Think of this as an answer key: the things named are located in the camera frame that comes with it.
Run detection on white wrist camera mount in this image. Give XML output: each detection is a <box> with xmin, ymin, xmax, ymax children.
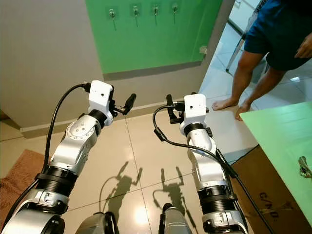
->
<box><xmin>87</xmin><ymin>80</ymin><xmax>115</xmax><ymax>114</ymax></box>
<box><xmin>179</xmin><ymin>93</ymin><xmax>208</xmax><ymax>128</ymax></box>

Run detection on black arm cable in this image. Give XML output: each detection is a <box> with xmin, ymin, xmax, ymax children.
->
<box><xmin>152</xmin><ymin>104</ymin><xmax>276</xmax><ymax>234</ymax></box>
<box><xmin>0</xmin><ymin>83</ymin><xmax>91</xmax><ymax>234</ymax></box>

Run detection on green wall board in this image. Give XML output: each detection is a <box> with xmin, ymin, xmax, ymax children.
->
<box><xmin>84</xmin><ymin>0</ymin><xmax>224</xmax><ymax>75</ymax></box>

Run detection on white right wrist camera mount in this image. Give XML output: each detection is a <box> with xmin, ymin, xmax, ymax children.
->
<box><xmin>179</xmin><ymin>93</ymin><xmax>208</xmax><ymax>128</ymax></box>

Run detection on grey robot right leg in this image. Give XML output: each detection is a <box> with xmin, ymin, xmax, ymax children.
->
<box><xmin>158</xmin><ymin>202</ymin><xmax>198</xmax><ymax>234</ymax></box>

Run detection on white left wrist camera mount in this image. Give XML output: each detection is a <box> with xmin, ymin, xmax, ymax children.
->
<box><xmin>87</xmin><ymin>80</ymin><xmax>115</xmax><ymax>114</ymax></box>

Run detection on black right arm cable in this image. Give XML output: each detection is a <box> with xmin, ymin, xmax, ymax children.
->
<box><xmin>152</xmin><ymin>104</ymin><xmax>276</xmax><ymax>234</ymax></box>

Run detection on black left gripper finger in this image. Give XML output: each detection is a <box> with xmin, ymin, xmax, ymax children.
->
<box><xmin>122</xmin><ymin>93</ymin><xmax>137</xmax><ymax>116</ymax></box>

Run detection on brown cardboard box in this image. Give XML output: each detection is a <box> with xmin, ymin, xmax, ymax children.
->
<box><xmin>229</xmin><ymin>145</ymin><xmax>312</xmax><ymax>234</ymax></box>

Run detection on grey robot left leg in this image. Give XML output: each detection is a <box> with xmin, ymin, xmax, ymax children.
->
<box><xmin>76</xmin><ymin>211</ymin><xmax>117</xmax><ymax>234</ymax></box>

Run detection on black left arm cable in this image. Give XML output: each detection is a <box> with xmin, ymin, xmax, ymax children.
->
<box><xmin>0</xmin><ymin>83</ymin><xmax>91</xmax><ymax>234</ymax></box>

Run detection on pink woven rug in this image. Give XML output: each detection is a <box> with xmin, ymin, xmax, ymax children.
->
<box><xmin>0</xmin><ymin>149</ymin><xmax>47</xmax><ymax>230</ymax></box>

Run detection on keys with white strap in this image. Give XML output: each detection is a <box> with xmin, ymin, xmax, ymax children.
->
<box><xmin>298</xmin><ymin>156</ymin><xmax>312</xmax><ymax>179</ymax></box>

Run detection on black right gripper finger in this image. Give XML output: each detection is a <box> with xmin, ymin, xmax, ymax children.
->
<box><xmin>166</xmin><ymin>94</ymin><xmax>180</xmax><ymax>124</ymax></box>

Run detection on green table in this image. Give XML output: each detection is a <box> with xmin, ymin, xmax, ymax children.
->
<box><xmin>240</xmin><ymin>101</ymin><xmax>312</xmax><ymax>227</ymax></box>

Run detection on grey metal chair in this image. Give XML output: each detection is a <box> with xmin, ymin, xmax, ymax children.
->
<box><xmin>225</xmin><ymin>0</ymin><xmax>269</xmax><ymax>74</ymax></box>

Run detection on clear adhesive metal hook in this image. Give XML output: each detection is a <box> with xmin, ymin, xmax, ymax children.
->
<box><xmin>131</xmin><ymin>4</ymin><xmax>140</xmax><ymax>28</ymax></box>
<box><xmin>152</xmin><ymin>3</ymin><xmax>160</xmax><ymax>26</ymax></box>
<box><xmin>108</xmin><ymin>7</ymin><xmax>117</xmax><ymax>31</ymax></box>
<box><xmin>171</xmin><ymin>1</ymin><xmax>179</xmax><ymax>23</ymax></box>

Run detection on person in blue shorts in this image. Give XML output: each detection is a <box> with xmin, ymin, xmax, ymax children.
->
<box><xmin>212</xmin><ymin>0</ymin><xmax>312</xmax><ymax>121</ymax></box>

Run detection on grey robot leg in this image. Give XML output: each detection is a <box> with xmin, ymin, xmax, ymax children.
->
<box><xmin>158</xmin><ymin>202</ymin><xmax>198</xmax><ymax>234</ymax></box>
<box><xmin>76</xmin><ymin>211</ymin><xmax>117</xmax><ymax>234</ymax></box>

